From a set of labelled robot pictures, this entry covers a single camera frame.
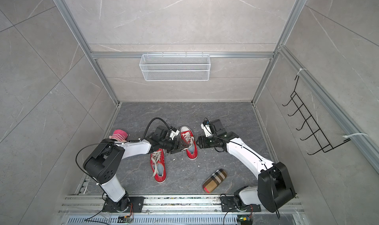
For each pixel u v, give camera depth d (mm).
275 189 413
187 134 953
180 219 700
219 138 590
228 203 730
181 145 803
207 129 781
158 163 812
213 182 780
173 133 856
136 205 731
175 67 1009
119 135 927
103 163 471
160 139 746
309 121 684
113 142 528
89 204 746
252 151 504
